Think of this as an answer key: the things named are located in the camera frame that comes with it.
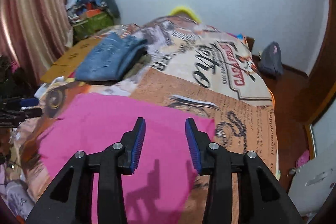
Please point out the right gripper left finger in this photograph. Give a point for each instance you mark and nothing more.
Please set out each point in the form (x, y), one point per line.
(68, 198)

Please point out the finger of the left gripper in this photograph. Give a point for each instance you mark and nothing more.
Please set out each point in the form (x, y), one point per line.
(29, 102)

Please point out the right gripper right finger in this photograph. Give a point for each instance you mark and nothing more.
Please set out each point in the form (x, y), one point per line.
(261, 197)

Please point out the pink pants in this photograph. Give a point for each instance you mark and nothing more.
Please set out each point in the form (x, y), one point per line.
(159, 187)

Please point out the wooden lap tray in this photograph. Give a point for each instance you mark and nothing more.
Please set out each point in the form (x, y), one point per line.
(70, 60)

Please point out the white suitcase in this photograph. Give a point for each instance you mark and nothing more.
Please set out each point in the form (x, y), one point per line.
(312, 183)

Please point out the striped pink curtain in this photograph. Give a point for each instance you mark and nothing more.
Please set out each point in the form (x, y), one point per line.
(34, 34)

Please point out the folded blue jeans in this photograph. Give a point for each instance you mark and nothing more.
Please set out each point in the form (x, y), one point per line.
(111, 59)

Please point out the green storage bag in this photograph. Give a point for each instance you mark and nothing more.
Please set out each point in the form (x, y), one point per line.
(88, 27)

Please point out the pile of clothes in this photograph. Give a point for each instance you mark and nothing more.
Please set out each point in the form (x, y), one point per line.
(77, 8)

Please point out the grey backpack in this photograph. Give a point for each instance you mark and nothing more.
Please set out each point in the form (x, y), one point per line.
(270, 62)

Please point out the printed newspaper-pattern bedspread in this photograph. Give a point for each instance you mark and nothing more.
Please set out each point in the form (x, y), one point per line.
(194, 68)

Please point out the yellow foam tube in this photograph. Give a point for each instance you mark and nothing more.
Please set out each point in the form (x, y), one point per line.
(185, 11)

